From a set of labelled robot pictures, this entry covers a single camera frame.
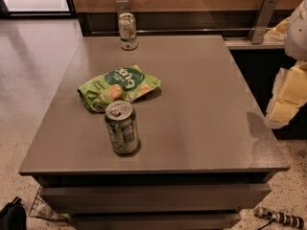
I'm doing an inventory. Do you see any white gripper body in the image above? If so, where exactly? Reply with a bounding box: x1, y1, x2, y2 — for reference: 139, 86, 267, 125
284, 0, 307, 61

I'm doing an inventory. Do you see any grey table with drawers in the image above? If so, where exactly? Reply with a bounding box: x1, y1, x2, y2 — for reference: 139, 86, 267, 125
19, 35, 289, 230

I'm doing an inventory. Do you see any green snack bag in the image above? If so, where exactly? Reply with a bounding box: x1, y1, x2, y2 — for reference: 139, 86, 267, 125
78, 65, 161, 113

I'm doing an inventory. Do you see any left metal wall bracket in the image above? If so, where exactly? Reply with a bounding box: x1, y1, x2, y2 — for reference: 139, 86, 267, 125
115, 0, 130, 16

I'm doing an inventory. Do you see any metal wall rail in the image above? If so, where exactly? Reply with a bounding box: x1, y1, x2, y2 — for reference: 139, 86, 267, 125
90, 26, 289, 35

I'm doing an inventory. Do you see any right metal wall bracket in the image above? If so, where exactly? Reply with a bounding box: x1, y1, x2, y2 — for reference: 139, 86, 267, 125
248, 0, 279, 44

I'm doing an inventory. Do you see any wire mesh basket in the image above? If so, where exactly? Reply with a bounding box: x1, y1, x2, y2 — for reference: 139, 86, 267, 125
29, 187, 70, 222

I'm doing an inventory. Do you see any metal wall bracket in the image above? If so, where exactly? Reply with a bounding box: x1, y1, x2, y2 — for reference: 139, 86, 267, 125
248, 0, 279, 44
115, 0, 130, 16

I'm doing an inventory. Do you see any black bag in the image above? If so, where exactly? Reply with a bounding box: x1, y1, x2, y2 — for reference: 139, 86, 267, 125
0, 196, 27, 230

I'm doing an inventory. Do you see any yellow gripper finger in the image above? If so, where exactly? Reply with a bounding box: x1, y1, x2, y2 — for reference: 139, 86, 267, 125
265, 61, 307, 129
264, 17, 290, 43

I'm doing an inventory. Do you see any black white patterned handle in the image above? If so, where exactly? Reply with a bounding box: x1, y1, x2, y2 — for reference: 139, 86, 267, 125
253, 207, 305, 230

